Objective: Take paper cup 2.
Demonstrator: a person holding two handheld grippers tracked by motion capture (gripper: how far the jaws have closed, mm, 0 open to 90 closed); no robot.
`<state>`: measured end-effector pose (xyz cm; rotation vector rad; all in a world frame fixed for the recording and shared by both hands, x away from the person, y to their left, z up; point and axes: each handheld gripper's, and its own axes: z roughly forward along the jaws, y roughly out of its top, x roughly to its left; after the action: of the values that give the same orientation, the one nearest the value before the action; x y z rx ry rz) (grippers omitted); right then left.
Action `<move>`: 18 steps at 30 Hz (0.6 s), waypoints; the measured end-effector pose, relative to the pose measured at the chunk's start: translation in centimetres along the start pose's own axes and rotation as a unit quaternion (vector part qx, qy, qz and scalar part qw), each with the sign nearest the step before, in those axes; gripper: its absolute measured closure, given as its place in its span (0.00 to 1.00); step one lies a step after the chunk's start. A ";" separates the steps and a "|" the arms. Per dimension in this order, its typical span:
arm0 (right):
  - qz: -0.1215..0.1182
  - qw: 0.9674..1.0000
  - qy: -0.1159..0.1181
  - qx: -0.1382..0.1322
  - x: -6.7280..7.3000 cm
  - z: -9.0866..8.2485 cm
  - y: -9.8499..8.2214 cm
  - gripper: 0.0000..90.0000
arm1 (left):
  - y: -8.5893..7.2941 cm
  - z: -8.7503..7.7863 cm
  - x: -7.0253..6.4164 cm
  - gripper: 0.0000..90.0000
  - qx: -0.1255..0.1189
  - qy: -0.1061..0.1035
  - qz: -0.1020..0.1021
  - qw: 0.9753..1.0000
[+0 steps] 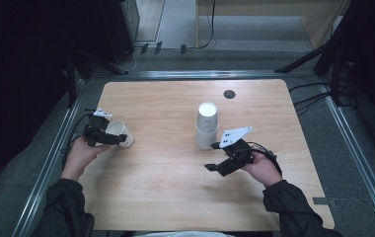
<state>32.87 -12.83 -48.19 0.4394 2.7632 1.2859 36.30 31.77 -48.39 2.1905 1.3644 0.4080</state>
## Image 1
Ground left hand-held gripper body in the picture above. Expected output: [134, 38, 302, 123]
[82, 108, 113, 148]

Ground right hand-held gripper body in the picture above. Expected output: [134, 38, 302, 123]
[219, 126, 256, 168]

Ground white floral paper cup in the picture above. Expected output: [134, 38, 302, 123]
[105, 120, 134, 148]

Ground stack of white paper cups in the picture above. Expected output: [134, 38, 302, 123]
[194, 101, 220, 151]

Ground person's right hand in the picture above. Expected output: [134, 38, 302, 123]
[241, 152, 284, 189]

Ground person's left hand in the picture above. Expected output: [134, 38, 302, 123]
[60, 135, 112, 183]

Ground black metal stand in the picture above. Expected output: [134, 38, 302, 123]
[64, 48, 93, 108]

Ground person's torso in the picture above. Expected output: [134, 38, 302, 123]
[130, 230, 238, 237]

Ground grey tape piece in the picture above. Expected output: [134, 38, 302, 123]
[312, 197, 332, 206]

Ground dark cabinet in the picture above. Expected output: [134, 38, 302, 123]
[97, 0, 141, 65]

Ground black tripod stand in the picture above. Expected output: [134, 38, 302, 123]
[273, 0, 375, 108]

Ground light wooden furniture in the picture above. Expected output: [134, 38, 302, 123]
[194, 0, 351, 50]

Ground right hand-held gripper black cable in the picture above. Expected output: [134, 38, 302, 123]
[246, 141, 284, 176]

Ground metal floor rail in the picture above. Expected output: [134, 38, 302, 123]
[10, 80, 88, 237]
[318, 77, 375, 236]
[90, 69, 317, 81]

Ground white floor cable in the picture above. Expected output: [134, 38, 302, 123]
[118, 46, 144, 72]

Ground black floor cables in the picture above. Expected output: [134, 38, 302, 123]
[288, 82, 334, 114]

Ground black hanging cable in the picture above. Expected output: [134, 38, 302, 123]
[197, 0, 217, 50]

